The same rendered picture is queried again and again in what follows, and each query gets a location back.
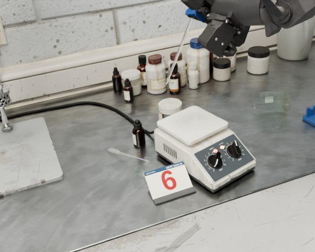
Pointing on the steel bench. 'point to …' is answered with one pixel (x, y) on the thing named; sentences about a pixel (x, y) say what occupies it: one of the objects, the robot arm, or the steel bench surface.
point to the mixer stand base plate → (22, 158)
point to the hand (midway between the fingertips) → (199, 12)
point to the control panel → (234, 164)
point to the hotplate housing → (197, 174)
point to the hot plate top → (192, 125)
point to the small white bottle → (193, 76)
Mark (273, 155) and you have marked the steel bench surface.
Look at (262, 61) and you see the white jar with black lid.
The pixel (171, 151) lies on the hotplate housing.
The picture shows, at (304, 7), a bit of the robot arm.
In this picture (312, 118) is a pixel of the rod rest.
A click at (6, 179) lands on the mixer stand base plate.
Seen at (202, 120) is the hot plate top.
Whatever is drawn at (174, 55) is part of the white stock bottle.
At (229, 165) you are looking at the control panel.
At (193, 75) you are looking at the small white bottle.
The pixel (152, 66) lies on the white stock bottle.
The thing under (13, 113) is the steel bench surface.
